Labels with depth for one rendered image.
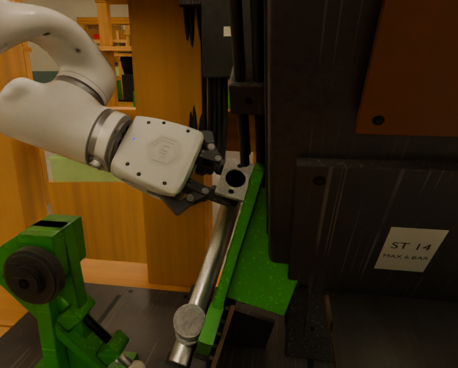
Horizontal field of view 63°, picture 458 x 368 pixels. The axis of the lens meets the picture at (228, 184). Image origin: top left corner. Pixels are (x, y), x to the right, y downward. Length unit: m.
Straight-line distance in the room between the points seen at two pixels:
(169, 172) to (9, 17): 0.24
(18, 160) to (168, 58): 0.43
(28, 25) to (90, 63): 0.10
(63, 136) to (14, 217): 0.52
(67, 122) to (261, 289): 0.31
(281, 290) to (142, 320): 0.41
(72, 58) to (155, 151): 0.17
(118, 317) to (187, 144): 0.42
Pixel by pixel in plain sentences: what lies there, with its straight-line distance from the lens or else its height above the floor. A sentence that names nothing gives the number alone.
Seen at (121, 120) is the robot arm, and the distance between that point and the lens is 0.52.
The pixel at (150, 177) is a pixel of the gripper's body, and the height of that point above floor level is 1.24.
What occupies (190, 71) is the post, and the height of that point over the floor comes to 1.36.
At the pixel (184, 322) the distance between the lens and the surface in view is 0.46.
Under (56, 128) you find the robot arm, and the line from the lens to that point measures 0.52.
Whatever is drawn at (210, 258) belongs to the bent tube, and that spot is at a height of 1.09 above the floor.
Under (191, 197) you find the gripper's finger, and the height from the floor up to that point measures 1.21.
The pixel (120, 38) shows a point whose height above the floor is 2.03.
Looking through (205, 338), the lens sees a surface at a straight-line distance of 0.44.
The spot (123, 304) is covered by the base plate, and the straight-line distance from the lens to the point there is 0.84.
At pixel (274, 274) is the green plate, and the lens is 0.42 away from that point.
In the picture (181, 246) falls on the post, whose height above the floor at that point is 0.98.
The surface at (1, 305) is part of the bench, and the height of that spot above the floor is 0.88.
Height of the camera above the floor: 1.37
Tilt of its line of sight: 18 degrees down
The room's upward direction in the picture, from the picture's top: straight up
